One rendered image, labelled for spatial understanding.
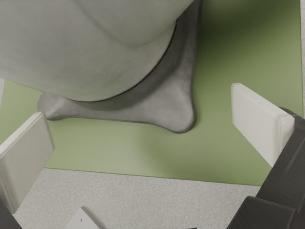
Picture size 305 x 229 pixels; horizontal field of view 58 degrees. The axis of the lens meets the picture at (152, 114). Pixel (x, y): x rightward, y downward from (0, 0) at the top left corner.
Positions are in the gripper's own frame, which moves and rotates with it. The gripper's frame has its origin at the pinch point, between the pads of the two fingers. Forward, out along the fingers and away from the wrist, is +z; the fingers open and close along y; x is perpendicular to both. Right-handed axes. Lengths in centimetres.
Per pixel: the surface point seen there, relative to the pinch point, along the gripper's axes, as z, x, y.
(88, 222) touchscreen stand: 80, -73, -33
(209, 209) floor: 69, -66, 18
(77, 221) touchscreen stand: 82, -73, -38
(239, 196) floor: 68, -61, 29
